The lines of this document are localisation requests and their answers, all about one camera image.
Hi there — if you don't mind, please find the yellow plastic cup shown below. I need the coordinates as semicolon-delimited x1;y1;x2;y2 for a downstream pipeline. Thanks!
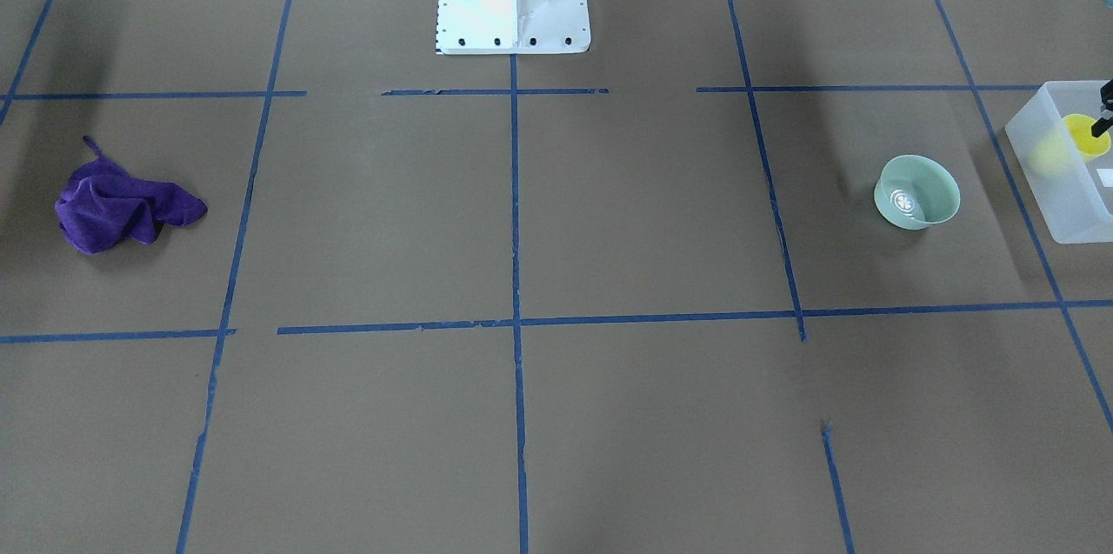
1026;113;1110;177

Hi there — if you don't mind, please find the pale green ceramic bowl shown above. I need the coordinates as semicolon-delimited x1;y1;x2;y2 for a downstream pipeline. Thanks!
873;154;962;230

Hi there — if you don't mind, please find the purple cloth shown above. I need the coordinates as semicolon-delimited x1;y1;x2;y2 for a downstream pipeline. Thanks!
53;137;208;254

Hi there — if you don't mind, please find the translucent white plastic box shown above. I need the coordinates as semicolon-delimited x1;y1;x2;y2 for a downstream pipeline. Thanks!
1005;81;1112;244

